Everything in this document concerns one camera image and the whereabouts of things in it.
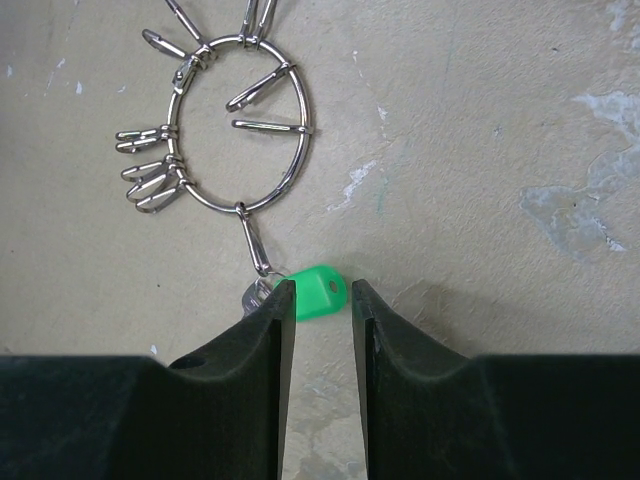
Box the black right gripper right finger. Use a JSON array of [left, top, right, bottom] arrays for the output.
[[352, 280, 639, 479]]

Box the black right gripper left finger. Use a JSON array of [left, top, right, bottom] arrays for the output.
[[1, 281, 296, 479]]

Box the green capped key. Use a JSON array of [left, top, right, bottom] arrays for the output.
[[240, 263, 346, 323]]

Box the large silver keyring with clips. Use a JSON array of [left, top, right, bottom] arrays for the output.
[[115, 1, 313, 277]]

